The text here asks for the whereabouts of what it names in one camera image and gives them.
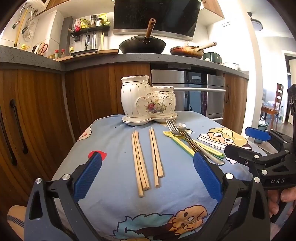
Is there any black wok with wooden handle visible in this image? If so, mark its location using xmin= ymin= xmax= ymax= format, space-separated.
xmin=119 ymin=19 xmax=167 ymax=54

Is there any white floral ceramic utensil holder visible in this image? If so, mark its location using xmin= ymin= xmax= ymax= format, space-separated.
xmin=121 ymin=75 xmax=177 ymax=117

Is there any wooden chair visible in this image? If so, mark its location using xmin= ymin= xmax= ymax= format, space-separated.
xmin=261 ymin=83 xmax=284 ymax=130

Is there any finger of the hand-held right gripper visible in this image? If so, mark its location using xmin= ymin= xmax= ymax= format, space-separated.
xmin=245 ymin=127 xmax=289 ymax=151
xmin=224 ymin=144 xmax=289 ymax=179

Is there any white ceramic drip tray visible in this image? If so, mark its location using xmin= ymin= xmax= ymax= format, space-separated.
xmin=121 ymin=112 xmax=178 ymax=126

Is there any black-handled knife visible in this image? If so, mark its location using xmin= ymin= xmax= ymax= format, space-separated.
xmin=70 ymin=48 xmax=99 ymax=57

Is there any light green plastic utensil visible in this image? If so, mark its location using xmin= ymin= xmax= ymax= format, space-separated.
xmin=185 ymin=137 xmax=225 ymax=159

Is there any narrow wooden base cabinet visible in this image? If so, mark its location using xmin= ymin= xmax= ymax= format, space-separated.
xmin=223 ymin=73 xmax=248 ymax=135

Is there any yellow-green snack packet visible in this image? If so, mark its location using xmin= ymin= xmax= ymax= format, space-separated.
xmin=99 ymin=13 xmax=111 ymax=25

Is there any red and yellow snack packet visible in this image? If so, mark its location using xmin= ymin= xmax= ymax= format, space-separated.
xmin=74 ymin=19 xmax=90 ymax=31

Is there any gold metal fork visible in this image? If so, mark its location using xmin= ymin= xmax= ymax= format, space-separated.
xmin=171 ymin=123 xmax=204 ymax=154

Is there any black range hood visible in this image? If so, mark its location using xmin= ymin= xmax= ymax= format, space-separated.
xmin=113 ymin=0 xmax=202 ymax=42

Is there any brown frying pan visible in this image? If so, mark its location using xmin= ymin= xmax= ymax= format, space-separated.
xmin=169 ymin=42 xmax=218 ymax=59

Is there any black wall shelf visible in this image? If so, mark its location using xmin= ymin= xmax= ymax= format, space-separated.
xmin=70 ymin=25 xmax=110 ymax=39

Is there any grey speckled countertop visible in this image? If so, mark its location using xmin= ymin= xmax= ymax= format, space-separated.
xmin=0 ymin=45 xmax=250 ymax=78

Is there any metal spoon with flower end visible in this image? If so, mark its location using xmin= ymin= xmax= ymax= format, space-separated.
xmin=178 ymin=122 xmax=226 ymax=166

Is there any wooden upper cabinet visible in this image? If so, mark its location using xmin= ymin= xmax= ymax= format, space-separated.
xmin=43 ymin=0 xmax=70 ymax=11

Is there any wooden cutting board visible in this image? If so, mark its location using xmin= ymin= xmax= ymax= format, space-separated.
xmin=55 ymin=49 xmax=119 ymax=62

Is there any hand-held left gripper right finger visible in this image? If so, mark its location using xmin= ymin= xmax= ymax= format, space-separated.
xmin=193 ymin=152 xmax=271 ymax=241

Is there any round ceiling lamp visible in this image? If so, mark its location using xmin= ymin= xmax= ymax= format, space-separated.
xmin=247 ymin=11 xmax=263 ymax=32

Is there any yellow plastic fork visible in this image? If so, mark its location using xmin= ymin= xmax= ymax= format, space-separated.
xmin=163 ymin=131 xmax=197 ymax=158

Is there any silver metal fork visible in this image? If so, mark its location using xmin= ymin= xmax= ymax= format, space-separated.
xmin=166 ymin=119 xmax=210 ymax=160

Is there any person's right hand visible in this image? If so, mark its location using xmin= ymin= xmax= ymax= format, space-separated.
xmin=267 ymin=187 xmax=296 ymax=224

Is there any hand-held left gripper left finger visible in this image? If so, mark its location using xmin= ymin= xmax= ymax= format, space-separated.
xmin=24 ymin=152 xmax=103 ymax=241

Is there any blue cartoon printed cloth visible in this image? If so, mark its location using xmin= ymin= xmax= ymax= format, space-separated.
xmin=52 ymin=111 xmax=266 ymax=241

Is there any yellow hose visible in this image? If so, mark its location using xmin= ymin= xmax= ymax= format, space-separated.
xmin=13 ymin=6 xmax=31 ymax=47

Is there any stainless steel built-in oven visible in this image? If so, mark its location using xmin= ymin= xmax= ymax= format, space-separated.
xmin=150 ymin=69 xmax=226 ymax=126

